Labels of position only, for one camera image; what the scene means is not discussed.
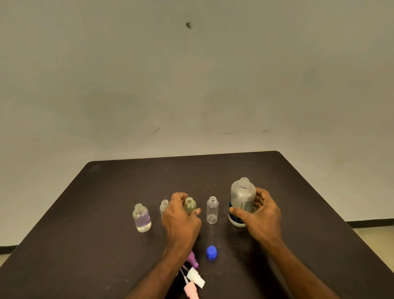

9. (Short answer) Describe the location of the small bottle with purple liquid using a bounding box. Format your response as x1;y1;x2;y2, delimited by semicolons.
133;204;152;233

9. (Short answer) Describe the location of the large clear blue-label bottle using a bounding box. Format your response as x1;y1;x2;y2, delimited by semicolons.
228;177;257;228

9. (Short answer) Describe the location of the small empty clear bottle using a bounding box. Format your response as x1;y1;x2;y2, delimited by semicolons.
206;196;219;224

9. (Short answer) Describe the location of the person's left forearm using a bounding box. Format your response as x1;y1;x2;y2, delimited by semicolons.
125;244;199;299

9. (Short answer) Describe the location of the white spray cap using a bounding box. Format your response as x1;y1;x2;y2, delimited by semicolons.
182;265;206;289

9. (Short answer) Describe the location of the person's left hand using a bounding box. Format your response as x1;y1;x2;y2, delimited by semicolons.
161;192;202;250

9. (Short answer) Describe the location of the person's right hand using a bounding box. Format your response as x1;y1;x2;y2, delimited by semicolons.
229;187;282;247

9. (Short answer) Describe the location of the person's right forearm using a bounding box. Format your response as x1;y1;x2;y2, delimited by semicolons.
260;238;341;299

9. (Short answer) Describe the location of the small yellowish clear bottle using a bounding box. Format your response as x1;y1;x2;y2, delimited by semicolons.
183;197;197;215

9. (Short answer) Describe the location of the pink spray cap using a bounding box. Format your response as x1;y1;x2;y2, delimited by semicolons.
180;269;200;299

